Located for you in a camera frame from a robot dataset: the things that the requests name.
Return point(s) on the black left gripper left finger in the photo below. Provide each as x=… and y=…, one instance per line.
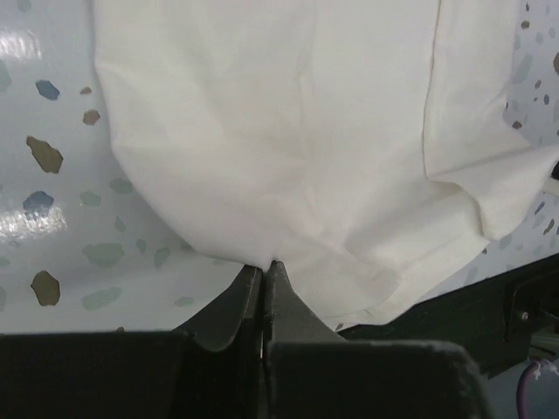
x=219, y=373

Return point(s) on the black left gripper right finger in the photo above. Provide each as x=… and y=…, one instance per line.
x=298, y=352

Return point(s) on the white floral print t-shirt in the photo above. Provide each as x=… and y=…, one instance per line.
x=360, y=143

